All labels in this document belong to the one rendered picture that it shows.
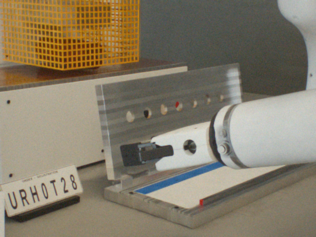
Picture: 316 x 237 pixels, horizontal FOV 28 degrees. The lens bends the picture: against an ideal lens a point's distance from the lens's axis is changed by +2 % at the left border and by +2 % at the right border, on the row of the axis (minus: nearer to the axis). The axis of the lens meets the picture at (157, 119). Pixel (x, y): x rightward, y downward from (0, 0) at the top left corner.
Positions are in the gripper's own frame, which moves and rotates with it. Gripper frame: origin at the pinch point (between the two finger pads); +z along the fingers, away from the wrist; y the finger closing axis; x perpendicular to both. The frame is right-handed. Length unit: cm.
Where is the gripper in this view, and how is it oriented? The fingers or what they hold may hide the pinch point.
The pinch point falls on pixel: (146, 150)
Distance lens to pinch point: 92.0
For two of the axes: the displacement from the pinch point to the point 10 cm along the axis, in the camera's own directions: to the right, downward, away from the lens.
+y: 6.6, -1.7, 7.3
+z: -7.2, 1.4, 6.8
